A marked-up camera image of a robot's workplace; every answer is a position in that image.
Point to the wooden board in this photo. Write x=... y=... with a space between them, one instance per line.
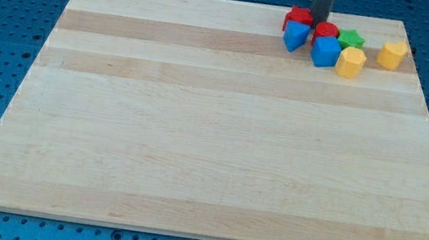
x=190 y=118

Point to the blue triangular block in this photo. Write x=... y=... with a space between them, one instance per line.
x=295 y=35

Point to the blue cube block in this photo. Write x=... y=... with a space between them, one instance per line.
x=325 y=52

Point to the red star block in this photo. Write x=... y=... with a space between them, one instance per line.
x=300 y=15

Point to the red cylinder block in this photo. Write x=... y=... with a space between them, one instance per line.
x=325 y=29

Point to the yellow hexagon block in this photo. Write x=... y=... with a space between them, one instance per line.
x=350 y=62

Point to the green star block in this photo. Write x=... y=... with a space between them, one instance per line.
x=350 y=38

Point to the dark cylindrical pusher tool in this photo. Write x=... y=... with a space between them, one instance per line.
x=320 y=10

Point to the yellow heart block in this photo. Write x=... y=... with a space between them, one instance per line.
x=392 y=54

